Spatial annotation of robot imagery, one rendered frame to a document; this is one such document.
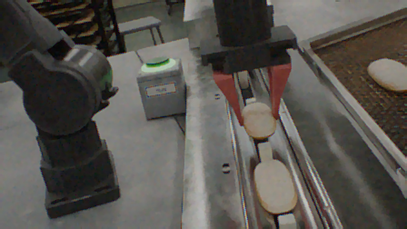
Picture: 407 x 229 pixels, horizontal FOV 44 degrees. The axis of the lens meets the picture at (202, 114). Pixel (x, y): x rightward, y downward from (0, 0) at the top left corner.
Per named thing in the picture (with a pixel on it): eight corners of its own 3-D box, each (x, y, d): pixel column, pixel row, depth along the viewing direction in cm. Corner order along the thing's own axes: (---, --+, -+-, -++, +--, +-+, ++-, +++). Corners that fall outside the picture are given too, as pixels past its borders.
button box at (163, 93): (153, 122, 89) (138, 63, 85) (196, 114, 89) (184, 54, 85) (149, 141, 81) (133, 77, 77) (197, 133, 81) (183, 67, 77)
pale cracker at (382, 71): (361, 70, 62) (359, 62, 61) (391, 59, 61) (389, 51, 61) (392, 97, 52) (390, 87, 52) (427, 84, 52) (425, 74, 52)
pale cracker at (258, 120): (239, 109, 64) (237, 101, 63) (269, 104, 63) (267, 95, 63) (246, 143, 54) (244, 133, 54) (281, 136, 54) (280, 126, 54)
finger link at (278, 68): (300, 126, 55) (290, 44, 52) (236, 137, 56) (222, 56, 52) (289, 104, 62) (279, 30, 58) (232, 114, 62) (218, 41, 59)
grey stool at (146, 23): (177, 80, 376) (164, 21, 360) (131, 94, 367) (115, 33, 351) (164, 70, 409) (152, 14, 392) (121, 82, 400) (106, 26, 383)
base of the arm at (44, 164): (51, 175, 68) (47, 220, 57) (33, 121, 65) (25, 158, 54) (113, 158, 70) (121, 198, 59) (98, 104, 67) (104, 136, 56)
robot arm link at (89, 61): (58, 131, 64) (43, 150, 59) (34, 54, 61) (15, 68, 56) (126, 120, 63) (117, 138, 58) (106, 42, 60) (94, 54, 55)
